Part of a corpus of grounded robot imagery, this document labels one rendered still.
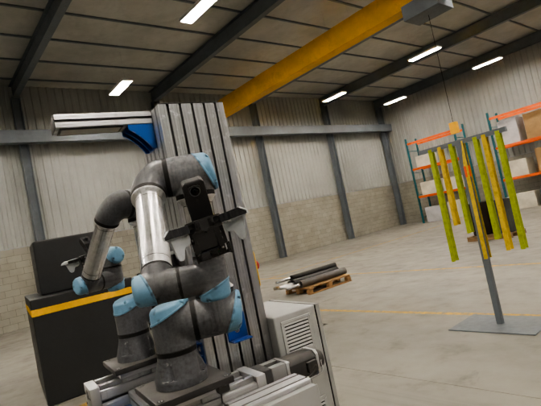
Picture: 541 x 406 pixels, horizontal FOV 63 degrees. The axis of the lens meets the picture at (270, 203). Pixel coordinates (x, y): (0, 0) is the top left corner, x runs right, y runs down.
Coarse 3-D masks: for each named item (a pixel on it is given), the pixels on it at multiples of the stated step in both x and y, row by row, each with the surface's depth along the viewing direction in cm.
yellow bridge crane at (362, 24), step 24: (384, 0) 1095; (408, 0) 1047; (432, 0) 988; (360, 24) 1157; (384, 24) 1127; (312, 48) 1290; (336, 48) 1227; (264, 72) 1462; (288, 72) 1377; (240, 96) 1573
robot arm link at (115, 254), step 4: (112, 248) 194; (116, 248) 194; (120, 248) 196; (108, 252) 193; (112, 252) 192; (116, 252) 194; (120, 252) 196; (108, 256) 193; (112, 256) 192; (116, 256) 194; (120, 256) 195; (108, 260) 194; (112, 260) 192; (116, 260) 193; (120, 260) 195; (108, 264) 194; (112, 264) 194; (116, 264) 195
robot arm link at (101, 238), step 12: (120, 192) 173; (108, 204) 170; (120, 204) 171; (96, 216) 172; (108, 216) 170; (120, 216) 172; (96, 228) 174; (108, 228) 172; (96, 240) 175; (108, 240) 176; (96, 252) 177; (96, 264) 179; (84, 276) 182; (96, 276) 183; (84, 288) 182; (96, 288) 186
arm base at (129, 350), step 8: (120, 336) 165; (128, 336) 164; (136, 336) 165; (144, 336) 167; (120, 344) 165; (128, 344) 164; (136, 344) 164; (144, 344) 165; (152, 344) 169; (120, 352) 164; (128, 352) 164; (136, 352) 163; (144, 352) 164; (152, 352) 166; (120, 360) 164; (128, 360) 162; (136, 360) 162
